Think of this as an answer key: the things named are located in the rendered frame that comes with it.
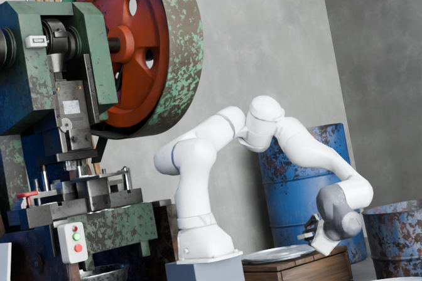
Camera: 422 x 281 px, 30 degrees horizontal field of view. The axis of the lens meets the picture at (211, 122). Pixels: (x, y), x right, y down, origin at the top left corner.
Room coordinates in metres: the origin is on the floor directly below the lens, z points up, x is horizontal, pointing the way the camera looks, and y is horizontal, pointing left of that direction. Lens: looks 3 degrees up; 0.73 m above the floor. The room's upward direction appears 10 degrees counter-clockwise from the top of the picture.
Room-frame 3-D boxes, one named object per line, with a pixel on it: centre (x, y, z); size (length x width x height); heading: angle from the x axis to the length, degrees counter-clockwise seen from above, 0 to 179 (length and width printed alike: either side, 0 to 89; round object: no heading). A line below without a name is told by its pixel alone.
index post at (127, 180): (3.18, 0.37, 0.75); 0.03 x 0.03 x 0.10; 43
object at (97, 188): (3.02, 0.47, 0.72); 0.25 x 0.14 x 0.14; 43
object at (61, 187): (3.15, 0.59, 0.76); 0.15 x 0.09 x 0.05; 133
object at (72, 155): (3.16, 0.59, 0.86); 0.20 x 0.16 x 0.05; 133
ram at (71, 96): (3.12, 0.56, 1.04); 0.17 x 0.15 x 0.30; 43
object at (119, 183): (3.27, 0.46, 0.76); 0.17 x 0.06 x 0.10; 133
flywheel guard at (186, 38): (3.46, 0.41, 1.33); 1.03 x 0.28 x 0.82; 43
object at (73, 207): (3.15, 0.59, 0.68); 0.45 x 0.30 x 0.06; 133
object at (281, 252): (3.02, -0.18, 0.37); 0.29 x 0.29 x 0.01
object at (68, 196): (3.16, 0.59, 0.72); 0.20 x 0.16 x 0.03; 133
